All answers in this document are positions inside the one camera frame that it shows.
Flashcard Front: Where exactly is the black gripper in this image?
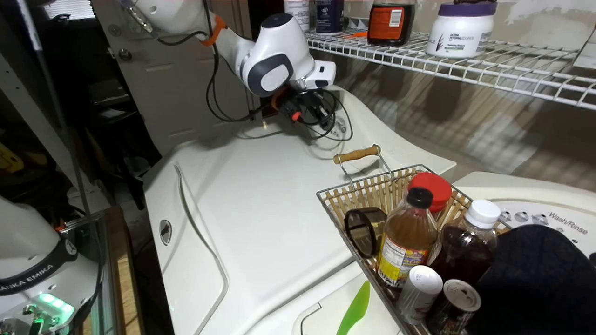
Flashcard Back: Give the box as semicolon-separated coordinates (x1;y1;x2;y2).
276;85;341;133

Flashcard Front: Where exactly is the small orange packet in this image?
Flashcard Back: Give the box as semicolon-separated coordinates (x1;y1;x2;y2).
341;16;371;40

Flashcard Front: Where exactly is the dark blue can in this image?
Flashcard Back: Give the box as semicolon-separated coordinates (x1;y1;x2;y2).
313;0;344;33

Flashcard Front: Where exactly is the bottle with dark liquid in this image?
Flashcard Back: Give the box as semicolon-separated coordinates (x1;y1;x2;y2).
367;0;417;46

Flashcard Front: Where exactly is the red lid jar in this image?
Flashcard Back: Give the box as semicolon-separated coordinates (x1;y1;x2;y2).
408;171;454;215

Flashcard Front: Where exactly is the amber vinegar bottle black cap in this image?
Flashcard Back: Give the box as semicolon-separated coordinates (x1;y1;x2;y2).
376;186;439;290

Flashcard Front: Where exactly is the white door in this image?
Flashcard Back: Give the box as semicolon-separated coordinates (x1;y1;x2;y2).
91;0;263;156

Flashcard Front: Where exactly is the white jar purple lid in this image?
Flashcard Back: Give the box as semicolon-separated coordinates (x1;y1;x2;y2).
426;0;499;61

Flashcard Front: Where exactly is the dark bottle white cap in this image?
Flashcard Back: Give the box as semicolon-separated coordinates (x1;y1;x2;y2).
430;199;503;286

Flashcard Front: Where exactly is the green plastic strip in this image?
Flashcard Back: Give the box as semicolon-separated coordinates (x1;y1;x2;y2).
335;279;372;335

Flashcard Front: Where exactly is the small white capped bottle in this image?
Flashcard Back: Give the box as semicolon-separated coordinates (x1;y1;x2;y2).
397;264;445;323

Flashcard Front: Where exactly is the metal drink can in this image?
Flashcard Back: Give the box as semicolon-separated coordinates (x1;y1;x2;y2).
426;277;482;335

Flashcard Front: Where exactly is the wooden robot cart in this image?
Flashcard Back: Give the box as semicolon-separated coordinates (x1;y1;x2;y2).
61;206;145;335

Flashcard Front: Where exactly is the gold wire basket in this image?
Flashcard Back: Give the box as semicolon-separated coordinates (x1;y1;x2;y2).
315;143;499;335

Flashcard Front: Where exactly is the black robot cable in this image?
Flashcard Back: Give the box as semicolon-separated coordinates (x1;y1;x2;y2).
154;29;356;154

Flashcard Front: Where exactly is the orange strap on arm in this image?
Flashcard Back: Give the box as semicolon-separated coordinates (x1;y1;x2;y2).
203;12;229;50

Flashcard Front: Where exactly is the white wire shelf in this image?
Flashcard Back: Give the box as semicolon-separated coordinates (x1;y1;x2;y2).
303;29;596;113

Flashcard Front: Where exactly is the grey metal post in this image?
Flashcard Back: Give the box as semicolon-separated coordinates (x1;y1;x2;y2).
0;53;91;195

